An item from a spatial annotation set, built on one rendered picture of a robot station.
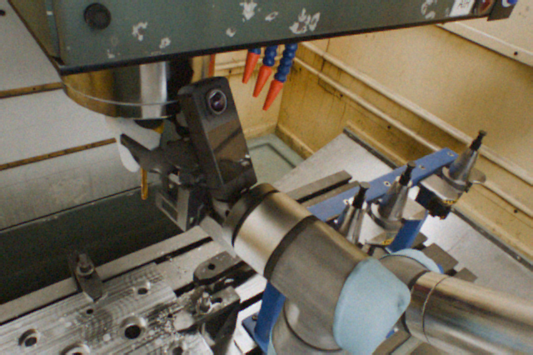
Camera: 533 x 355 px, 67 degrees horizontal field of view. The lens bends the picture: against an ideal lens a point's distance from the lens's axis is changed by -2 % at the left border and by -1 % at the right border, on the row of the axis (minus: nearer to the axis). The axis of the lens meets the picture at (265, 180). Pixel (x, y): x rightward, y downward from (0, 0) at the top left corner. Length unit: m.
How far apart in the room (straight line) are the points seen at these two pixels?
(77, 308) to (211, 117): 0.54
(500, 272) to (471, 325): 0.96
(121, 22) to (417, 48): 1.24
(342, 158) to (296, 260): 1.23
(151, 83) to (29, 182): 0.71
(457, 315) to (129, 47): 0.36
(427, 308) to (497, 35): 0.94
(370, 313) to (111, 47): 0.26
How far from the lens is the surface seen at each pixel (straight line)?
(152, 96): 0.39
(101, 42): 0.21
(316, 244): 0.35
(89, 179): 1.10
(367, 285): 0.34
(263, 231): 0.36
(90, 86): 0.40
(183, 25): 0.23
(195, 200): 0.42
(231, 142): 0.39
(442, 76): 1.36
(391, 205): 0.69
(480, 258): 1.39
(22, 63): 0.90
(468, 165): 0.86
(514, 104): 1.28
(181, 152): 0.42
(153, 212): 1.29
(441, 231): 1.41
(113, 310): 0.81
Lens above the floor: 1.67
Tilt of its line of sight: 39 degrees down
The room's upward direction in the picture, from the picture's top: 11 degrees clockwise
